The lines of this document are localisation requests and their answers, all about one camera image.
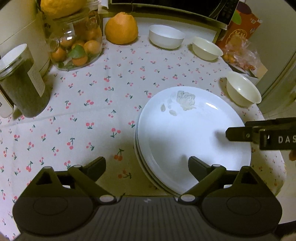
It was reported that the cream bowl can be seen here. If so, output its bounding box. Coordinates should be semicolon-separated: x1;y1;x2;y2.
226;71;262;107
192;37;223;61

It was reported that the plastic bag of fruit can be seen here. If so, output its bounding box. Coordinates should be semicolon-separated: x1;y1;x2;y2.
223;37;269;75

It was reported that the white flower print plate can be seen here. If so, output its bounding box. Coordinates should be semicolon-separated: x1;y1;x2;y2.
137;86;252;194

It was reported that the white bowl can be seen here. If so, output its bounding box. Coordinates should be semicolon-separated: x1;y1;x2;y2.
148;24;185;49

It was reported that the orange citrus fruit with knob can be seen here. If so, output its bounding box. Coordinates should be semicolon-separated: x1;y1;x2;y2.
105;12;139;45

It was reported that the large orange citrus fruit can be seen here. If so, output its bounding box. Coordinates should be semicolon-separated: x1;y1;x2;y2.
40;0;87;19

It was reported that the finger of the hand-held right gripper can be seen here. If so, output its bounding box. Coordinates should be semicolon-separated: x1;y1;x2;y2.
225;126;260;142

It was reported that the orange cardboard box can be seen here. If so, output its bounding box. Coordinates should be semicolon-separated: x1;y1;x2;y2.
216;2;263;51

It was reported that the black and white box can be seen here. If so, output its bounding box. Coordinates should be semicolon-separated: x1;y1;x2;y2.
231;65;260;85

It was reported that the white kitchen appliance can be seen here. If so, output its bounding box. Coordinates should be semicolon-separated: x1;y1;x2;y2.
0;0;53;118

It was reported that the pile of kumquats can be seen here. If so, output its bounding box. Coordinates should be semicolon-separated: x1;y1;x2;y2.
51;22;101;67

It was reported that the glass jar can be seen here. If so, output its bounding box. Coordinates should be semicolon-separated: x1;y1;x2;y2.
45;9;103;71

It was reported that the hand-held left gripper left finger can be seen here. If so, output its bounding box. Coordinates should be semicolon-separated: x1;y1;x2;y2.
35;156;118;205

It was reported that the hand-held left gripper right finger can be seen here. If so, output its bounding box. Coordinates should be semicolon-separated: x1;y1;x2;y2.
177;156;262;205

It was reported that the dark jar with white lid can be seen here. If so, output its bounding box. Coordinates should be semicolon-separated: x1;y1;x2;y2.
0;44;51;118

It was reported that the cherry print tablecloth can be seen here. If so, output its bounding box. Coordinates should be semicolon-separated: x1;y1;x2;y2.
0;17;287;241

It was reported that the white refrigerator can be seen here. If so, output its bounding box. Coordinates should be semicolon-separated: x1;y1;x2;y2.
254;0;296;121

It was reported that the black microwave oven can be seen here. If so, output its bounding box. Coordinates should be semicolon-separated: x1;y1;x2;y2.
109;0;240;26

